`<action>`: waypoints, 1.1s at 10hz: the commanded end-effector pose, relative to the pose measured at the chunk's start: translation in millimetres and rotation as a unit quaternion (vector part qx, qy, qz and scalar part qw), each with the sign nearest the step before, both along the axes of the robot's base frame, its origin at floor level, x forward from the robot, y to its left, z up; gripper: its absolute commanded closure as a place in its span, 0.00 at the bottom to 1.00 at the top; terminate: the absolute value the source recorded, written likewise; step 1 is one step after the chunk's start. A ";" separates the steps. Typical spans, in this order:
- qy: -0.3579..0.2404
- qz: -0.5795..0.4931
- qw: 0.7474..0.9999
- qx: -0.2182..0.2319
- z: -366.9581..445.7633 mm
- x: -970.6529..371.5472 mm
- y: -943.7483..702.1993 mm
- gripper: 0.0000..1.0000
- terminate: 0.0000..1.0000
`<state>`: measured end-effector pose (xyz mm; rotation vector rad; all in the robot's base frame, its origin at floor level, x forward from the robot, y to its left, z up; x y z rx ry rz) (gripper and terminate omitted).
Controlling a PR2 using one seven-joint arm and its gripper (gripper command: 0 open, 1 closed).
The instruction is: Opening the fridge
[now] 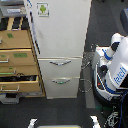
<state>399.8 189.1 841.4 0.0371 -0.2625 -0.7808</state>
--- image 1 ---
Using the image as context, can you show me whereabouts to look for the white refrigerator door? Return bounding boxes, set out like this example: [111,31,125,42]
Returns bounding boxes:
[24,0,91,58]

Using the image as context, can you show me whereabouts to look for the white fridge middle drawer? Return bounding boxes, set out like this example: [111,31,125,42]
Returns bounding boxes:
[38,58,82,79]

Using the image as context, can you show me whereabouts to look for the white fridge drawer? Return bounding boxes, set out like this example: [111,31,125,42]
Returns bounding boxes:
[38,58,82,79]
[43,78,79,99]

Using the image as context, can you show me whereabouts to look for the white fridge bottom drawer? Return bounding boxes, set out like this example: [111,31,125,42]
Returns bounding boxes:
[43,78,79,99]

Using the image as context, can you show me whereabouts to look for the wooden drawer cabinet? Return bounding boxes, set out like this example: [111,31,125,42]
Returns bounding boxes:
[0,17,45,97]

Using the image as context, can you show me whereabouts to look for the green android sticker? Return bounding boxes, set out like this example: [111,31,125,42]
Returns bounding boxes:
[37,3,49,17]

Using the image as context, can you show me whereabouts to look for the grey box on cabinet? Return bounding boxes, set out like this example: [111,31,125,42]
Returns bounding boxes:
[0,6,26,17]

